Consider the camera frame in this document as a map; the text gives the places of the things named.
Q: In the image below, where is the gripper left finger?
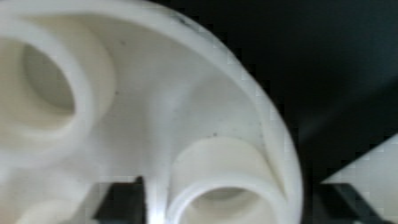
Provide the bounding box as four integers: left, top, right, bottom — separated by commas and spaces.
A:
93, 177, 145, 224

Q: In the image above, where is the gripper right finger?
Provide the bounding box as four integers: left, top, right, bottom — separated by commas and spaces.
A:
312, 183, 379, 224

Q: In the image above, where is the white U-shaped fence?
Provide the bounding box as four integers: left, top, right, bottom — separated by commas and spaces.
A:
323, 134, 398, 224

